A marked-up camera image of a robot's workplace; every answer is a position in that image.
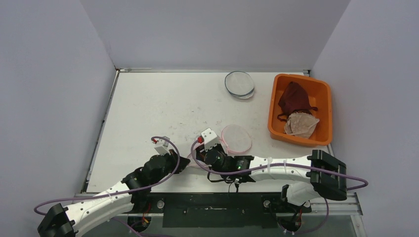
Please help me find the pink-trimmed mesh laundry bag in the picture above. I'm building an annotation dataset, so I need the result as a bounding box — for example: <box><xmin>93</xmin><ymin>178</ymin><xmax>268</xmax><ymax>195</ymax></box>
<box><xmin>187</xmin><ymin>124</ymin><xmax>252</xmax><ymax>171</ymax></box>

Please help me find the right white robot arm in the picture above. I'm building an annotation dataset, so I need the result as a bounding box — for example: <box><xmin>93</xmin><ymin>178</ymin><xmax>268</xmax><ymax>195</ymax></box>
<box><xmin>191</xmin><ymin>144</ymin><xmax>347</xmax><ymax>212</ymax></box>

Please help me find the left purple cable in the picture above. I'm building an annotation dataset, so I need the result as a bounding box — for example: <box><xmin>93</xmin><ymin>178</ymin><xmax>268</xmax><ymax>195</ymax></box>
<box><xmin>34</xmin><ymin>136</ymin><xmax>181</xmax><ymax>217</ymax></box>

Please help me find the blue-trimmed mesh laundry bag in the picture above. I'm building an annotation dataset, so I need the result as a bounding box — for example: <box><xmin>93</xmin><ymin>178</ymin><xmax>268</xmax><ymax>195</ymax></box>
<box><xmin>224</xmin><ymin>71</ymin><xmax>255</xmax><ymax>100</ymax></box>

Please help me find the beige lace bra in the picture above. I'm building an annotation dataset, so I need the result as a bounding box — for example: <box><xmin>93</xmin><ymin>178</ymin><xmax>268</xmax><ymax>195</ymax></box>
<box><xmin>284</xmin><ymin>112</ymin><xmax>320</xmax><ymax>139</ymax></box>

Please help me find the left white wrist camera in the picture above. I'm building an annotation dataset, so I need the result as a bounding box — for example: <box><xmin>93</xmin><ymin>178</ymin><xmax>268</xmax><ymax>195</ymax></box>
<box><xmin>151</xmin><ymin>136</ymin><xmax>170</xmax><ymax>156</ymax></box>

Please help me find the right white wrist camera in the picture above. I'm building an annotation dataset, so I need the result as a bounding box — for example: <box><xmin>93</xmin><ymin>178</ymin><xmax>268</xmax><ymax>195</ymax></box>
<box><xmin>197</xmin><ymin>128</ymin><xmax>221</xmax><ymax>152</ymax></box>

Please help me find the purple cable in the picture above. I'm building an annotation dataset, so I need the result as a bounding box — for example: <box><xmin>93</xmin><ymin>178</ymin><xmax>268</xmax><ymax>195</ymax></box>
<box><xmin>190</xmin><ymin>140</ymin><xmax>369</xmax><ymax>191</ymax></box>
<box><xmin>34</xmin><ymin>136</ymin><xmax>181</xmax><ymax>217</ymax></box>

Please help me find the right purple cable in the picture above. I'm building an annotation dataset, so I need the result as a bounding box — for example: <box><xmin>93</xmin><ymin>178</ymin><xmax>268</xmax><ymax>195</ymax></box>
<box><xmin>190</xmin><ymin>140</ymin><xmax>369</xmax><ymax>191</ymax></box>

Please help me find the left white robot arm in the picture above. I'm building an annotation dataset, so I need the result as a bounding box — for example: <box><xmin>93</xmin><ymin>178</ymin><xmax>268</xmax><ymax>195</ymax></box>
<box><xmin>37</xmin><ymin>150</ymin><xmax>190</xmax><ymax>237</ymax></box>

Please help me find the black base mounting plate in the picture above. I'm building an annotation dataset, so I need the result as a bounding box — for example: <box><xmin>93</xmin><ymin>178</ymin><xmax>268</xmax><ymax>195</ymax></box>
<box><xmin>127</xmin><ymin>192</ymin><xmax>312</xmax><ymax>230</ymax></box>

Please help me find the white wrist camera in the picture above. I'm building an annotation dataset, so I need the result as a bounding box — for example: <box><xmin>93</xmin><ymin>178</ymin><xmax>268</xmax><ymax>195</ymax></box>
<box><xmin>151</xmin><ymin>136</ymin><xmax>170</xmax><ymax>156</ymax></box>
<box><xmin>197</xmin><ymin>128</ymin><xmax>221</xmax><ymax>152</ymax></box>

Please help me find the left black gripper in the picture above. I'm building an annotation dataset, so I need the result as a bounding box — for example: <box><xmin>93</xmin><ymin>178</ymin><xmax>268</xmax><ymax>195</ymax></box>
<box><xmin>151</xmin><ymin>149</ymin><xmax>190</xmax><ymax>186</ymax></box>

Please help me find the red bra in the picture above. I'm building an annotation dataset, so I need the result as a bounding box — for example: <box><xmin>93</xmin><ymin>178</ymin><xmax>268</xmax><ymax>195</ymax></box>
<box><xmin>277</xmin><ymin>81</ymin><xmax>318</xmax><ymax>121</ymax></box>

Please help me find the orange plastic bin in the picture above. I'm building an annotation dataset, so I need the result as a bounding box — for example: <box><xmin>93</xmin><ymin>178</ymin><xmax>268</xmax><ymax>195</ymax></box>
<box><xmin>267</xmin><ymin>74</ymin><xmax>333</xmax><ymax>147</ymax></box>

